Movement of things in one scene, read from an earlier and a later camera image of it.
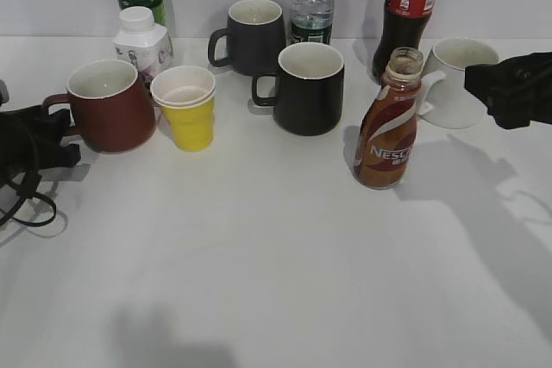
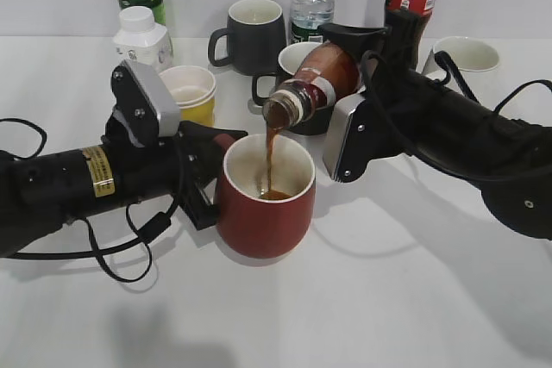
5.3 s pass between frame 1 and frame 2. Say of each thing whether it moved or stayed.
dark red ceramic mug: moved
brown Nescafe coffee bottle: moved
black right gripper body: moved
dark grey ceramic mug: stayed
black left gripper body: moved
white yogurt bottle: stayed
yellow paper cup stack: stayed
